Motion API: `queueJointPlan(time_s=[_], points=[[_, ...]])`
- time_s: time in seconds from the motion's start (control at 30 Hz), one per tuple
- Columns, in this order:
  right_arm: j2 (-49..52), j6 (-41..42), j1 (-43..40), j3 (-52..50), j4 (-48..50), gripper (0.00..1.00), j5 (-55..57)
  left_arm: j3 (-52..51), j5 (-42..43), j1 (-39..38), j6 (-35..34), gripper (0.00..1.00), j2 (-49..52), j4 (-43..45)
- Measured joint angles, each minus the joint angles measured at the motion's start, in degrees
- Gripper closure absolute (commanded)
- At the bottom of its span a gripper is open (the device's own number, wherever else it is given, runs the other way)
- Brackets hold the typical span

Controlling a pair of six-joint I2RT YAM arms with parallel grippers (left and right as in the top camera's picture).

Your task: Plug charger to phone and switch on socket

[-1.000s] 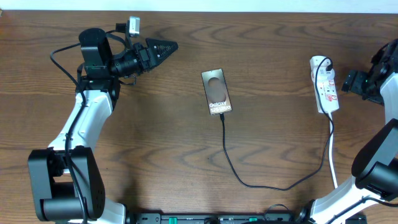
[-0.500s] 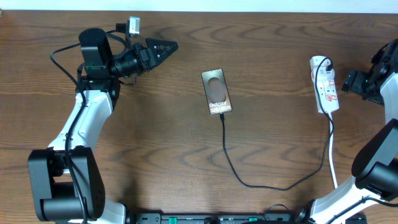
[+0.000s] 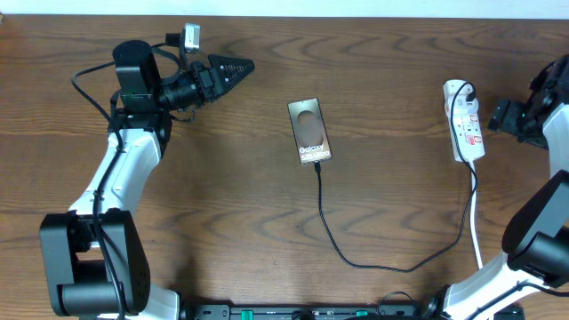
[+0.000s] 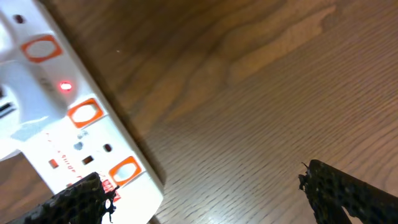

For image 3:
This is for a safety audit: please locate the black USB-C charging cable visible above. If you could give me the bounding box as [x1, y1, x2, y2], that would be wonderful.
[313, 81, 479, 274]

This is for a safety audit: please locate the Galaxy S25 Ultra smartphone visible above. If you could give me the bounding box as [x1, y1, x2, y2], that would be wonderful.
[287, 98, 333, 164]

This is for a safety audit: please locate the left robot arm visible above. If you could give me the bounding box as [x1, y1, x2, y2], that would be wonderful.
[39, 34, 255, 319]

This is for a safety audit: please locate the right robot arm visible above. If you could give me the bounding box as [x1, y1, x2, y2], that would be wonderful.
[422, 56, 568, 319]

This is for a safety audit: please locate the white USB charger adapter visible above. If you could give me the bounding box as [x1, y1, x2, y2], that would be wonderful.
[445, 93, 478, 116]

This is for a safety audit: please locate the white power strip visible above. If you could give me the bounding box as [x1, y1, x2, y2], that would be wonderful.
[443, 79, 485, 163]

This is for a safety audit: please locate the black left camera cable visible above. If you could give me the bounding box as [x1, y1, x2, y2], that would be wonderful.
[70, 33, 196, 320]

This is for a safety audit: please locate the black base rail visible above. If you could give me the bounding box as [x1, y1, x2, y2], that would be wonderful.
[178, 303, 423, 320]

